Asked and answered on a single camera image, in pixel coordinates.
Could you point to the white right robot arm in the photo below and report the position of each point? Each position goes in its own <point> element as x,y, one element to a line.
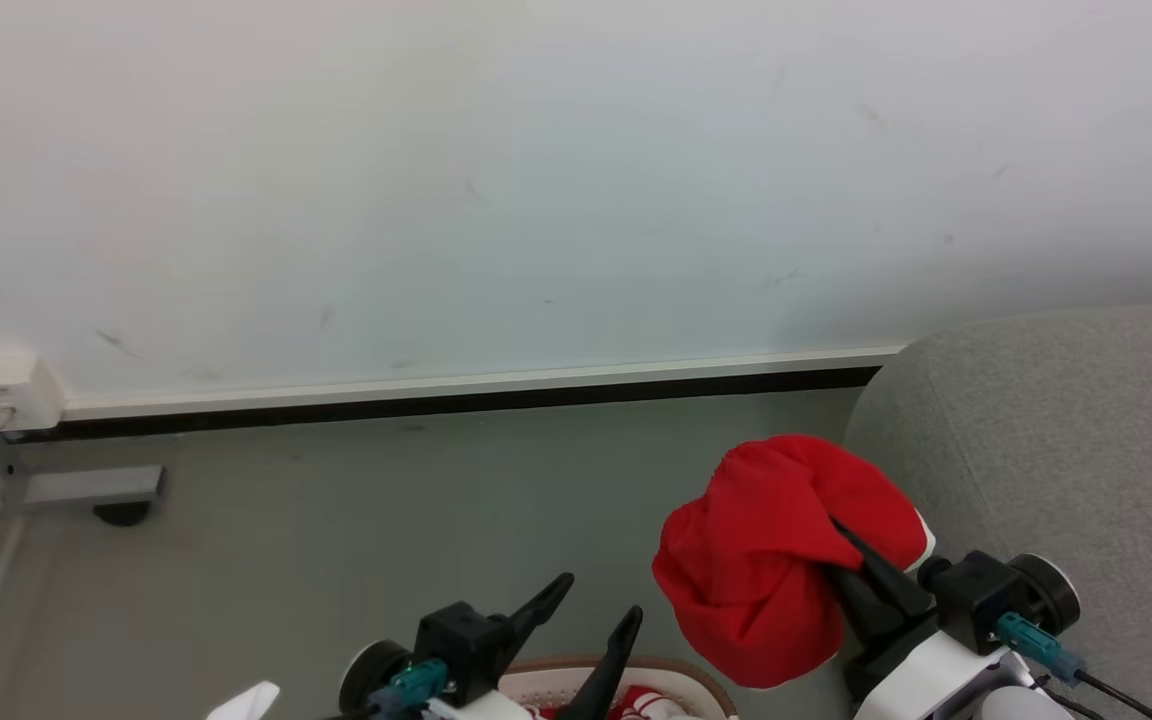
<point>1026,705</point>

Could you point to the grey fabric sofa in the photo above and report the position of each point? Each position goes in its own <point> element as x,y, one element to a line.
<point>1066,450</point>

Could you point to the white perforated laundry basket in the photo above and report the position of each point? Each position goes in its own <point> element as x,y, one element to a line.
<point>676,685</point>

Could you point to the red clothing item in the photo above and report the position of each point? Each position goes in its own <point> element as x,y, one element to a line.
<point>766,560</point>

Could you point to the red white clothing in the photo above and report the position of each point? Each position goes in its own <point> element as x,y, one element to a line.
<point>651,705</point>

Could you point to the black round frame foot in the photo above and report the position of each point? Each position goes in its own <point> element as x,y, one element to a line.
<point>122,514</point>

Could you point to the teal right camera connector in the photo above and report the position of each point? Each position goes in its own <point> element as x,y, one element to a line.
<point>1036,640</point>

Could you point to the teal camera connector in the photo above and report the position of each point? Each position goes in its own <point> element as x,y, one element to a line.
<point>1036,640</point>
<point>414,685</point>

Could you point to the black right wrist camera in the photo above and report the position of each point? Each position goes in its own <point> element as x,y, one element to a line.
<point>981,590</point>

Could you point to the white wall socket box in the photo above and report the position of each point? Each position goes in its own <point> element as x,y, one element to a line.
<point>16,390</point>

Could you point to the white black baseboard strip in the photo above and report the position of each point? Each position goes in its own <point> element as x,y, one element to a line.
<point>476,395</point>

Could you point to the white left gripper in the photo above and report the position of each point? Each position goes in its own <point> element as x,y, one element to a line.
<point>481,708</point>

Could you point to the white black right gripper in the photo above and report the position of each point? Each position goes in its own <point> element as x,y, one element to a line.
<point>926,675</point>

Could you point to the teal left camera connector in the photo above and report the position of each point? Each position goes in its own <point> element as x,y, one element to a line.
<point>414,685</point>

